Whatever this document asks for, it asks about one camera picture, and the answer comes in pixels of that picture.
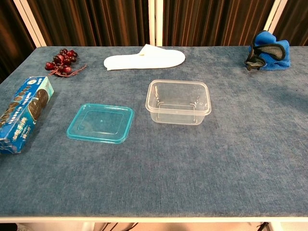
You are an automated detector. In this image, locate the clear blue plastic tray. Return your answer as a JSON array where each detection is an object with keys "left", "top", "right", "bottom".
[{"left": 66, "top": 103, "right": 135, "bottom": 145}]

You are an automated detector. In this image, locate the clear plastic container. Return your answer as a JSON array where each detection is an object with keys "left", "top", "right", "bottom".
[{"left": 145, "top": 79, "right": 212, "bottom": 126}]

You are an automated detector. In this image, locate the blue Oreo cookie box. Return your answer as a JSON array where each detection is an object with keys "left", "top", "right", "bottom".
[{"left": 0, "top": 76, "right": 55, "bottom": 155}]

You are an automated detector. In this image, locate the white disposable slipper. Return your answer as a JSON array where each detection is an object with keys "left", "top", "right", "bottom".
[{"left": 103, "top": 44, "right": 186, "bottom": 72}]

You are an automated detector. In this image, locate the blue fabric table cover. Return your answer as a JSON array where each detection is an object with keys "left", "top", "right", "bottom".
[{"left": 0, "top": 45, "right": 308, "bottom": 218}]

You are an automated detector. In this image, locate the bunch of red grapes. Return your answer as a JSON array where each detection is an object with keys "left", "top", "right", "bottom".
[{"left": 44, "top": 48, "right": 88, "bottom": 77}]

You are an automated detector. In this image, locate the dark brown curtain panel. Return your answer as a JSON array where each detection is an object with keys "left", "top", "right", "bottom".
[
  {"left": 26, "top": 0, "right": 150, "bottom": 47},
  {"left": 273, "top": 0, "right": 308, "bottom": 47},
  {"left": 163, "top": 0, "right": 275, "bottom": 47},
  {"left": 0, "top": 0, "right": 37, "bottom": 84}
]

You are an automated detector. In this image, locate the blue plush eye mask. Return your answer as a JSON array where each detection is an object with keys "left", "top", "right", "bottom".
[{"left": 244, "top": 30, "right": 291, "bottom": 71}]

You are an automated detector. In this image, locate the white partition frame post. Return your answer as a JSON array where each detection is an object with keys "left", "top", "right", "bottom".
[
  {"left": 13, "top": 0, "right": 47, "bottom": 48},
  {"left": 264, "top": 0, "right": 288, "bottom": 33},
  {"left": 148, "top": 0, "right": 165, "bottom": 47}
]

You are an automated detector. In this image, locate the black floor cable bundle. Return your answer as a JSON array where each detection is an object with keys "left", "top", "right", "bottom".
[{"left": 96, "top": 222, "right": 139, "bottom": 231}]

